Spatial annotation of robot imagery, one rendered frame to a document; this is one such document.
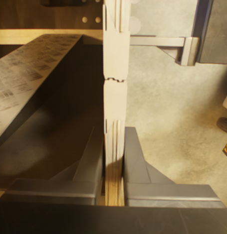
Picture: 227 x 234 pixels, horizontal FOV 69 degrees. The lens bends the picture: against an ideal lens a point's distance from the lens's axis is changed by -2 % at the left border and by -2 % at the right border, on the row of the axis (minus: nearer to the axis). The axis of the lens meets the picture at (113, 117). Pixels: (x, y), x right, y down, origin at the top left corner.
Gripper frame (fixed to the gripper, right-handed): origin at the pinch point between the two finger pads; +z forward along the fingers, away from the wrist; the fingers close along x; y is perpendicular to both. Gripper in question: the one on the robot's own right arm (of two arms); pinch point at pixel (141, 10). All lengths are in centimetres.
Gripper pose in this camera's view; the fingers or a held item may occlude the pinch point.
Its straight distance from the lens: 27.2
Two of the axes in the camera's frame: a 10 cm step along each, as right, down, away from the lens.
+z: -10.0, -0.3, 0.2
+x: -0.1, 8.9, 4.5
